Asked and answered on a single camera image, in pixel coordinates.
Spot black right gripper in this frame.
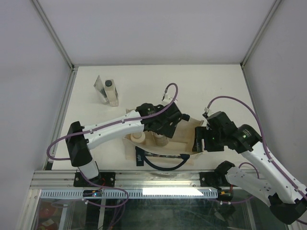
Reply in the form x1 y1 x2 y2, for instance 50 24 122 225
192 126 225 152

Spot clear bottle with white cap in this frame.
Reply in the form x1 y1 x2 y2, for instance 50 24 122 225
153 133 168 147

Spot cream canvas tote bag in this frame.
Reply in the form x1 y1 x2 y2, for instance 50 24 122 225
123 117 204 165

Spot beige bottle with round cap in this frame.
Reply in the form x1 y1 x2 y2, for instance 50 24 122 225
130 132 146 144

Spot square bottle with dark cap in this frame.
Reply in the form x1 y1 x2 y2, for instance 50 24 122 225
105 80 119 107

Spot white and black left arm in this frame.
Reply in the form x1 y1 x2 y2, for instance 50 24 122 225
65 103 183 186

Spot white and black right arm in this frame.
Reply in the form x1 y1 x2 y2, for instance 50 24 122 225
194 109 307 225

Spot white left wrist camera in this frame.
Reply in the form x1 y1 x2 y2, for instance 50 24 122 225
161 94 173 105

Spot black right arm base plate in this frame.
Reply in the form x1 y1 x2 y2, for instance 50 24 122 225
199 172 229 189

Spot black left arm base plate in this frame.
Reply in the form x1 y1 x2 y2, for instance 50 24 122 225
73 172 116 187

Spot aluminium front rail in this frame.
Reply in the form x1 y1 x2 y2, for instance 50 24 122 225
31 170 272 191

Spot white slotted cable duct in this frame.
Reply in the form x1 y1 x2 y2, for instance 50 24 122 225
40 187 218 199

